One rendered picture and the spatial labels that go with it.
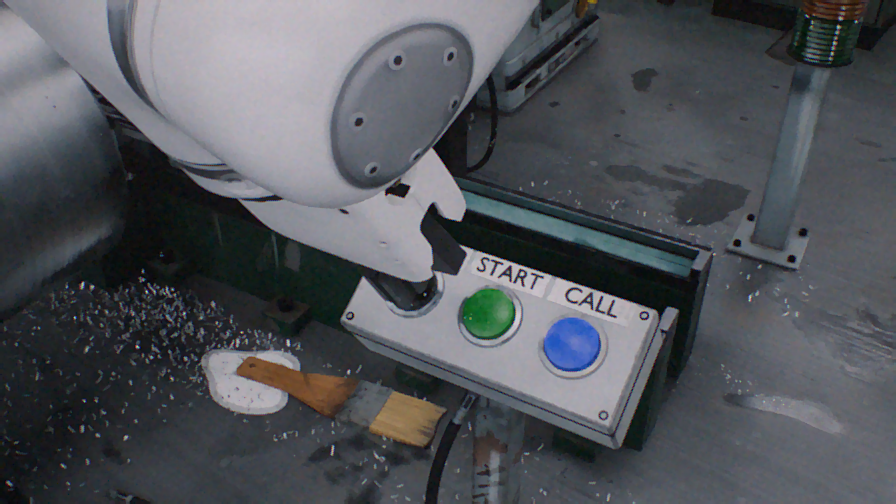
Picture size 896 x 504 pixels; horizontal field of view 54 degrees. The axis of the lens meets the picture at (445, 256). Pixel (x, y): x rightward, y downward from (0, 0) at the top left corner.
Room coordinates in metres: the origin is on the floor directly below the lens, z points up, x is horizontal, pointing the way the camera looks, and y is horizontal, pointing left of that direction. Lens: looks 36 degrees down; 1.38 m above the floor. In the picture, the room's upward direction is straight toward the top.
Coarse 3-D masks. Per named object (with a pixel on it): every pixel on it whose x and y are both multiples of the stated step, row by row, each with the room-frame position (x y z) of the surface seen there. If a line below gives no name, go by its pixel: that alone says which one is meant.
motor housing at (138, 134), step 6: (84, 78) 0.79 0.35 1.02; (90, 84) 0.78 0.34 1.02; (96, 90) 0.79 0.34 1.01; (102, 102) 0.78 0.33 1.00; (108, 102) 0.78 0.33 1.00; (114, 108) 0.76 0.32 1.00; (108, 114) 0.77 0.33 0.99; (114, 114) 0.77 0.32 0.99; (120, 114) 0.77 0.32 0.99; (126, 120) 0.76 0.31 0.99; (126, 126) 0.77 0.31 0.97; (132, 126) 0.76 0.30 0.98; (126, 132) 0.77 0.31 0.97; (132, 132) 0.77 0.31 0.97; (138, 132) 0.76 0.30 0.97; (138, 138) 0.76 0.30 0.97; (144, 138) 0.76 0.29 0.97
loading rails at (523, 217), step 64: (192, 192) 0.75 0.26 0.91; (512, 192) 0.72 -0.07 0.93; (192, 256) 0.76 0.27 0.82; (256, 256) 0.72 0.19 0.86; (320, 256) 0.67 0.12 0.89; (512, 256) 0.68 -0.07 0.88; (576, 256) 0.65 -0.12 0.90; (640, 256) 0.63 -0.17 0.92; (704, 256) 0.62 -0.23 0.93; (320, 320) 0.68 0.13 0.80; (576, 448) 0.50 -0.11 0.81; (640, 448) 0.51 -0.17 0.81
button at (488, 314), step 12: (492, 288) 0.38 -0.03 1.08; (468, 300) 0.38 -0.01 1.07; (480, 300) 0.38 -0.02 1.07; (492, 300) 0.38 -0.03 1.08; (504, 300) 0.37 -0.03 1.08; (468, 312) 0.37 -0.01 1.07; (480, 312) 0.37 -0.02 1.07; (492, 312) 0.37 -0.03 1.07; (504, 312) 0.37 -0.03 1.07; (468, 324) 0.37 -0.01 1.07; (480, 324) 0.37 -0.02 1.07; (492, 324) 0.36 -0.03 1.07; (504, 324) 0.36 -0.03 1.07; (480, 336) 0.36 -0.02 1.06; (492, 336) 0.36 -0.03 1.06
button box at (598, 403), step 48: (480, 288) 0.39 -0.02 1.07; (528, 288) 0.38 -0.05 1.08; (576, 288) 0.38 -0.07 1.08; (384, 336) 0.38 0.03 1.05; (432, 336) 0.37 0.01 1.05; (528, 336) 0.36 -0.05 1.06; (624, 336) 0.35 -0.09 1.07; (480, 384) 0.35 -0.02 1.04; (528, 384) 0.34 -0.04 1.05; (576, 384) 0.33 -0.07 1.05; (624, 384) 0.33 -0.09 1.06; (576, 432) 0.34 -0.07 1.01; (624, 432) 0.33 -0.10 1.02
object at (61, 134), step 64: (0, 0) 0.62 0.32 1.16; (0, 64) 0.56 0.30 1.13; (64, 64) 0.59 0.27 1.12; (0, 128) 0.52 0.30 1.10; (64, 128) 0.56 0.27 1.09; (0, 192) 0.50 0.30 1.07; (64, 192) 0.53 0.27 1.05; (0, 256) 0.48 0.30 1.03; (64, 256) 0.53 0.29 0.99; (0, 320) 0.50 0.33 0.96
